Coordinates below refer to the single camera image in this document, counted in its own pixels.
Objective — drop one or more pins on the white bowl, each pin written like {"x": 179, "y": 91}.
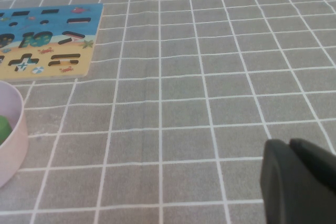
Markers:
{"x": 15, "y": 153}

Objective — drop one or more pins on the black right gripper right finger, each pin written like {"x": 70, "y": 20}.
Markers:
{"x": 317, "y": 161}

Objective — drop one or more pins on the grey white-grid tablecloth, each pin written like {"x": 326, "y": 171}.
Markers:
{"x": 183, "y": 90}

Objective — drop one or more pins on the wooden number puzzle board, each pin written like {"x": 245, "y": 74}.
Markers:
{"x": 57, "y": 43}

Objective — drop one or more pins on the green number piece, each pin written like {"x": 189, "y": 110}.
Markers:
{"x": 4, "y": 129}

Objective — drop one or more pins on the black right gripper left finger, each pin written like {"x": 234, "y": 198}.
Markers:
{"x": 294, "y": 195}

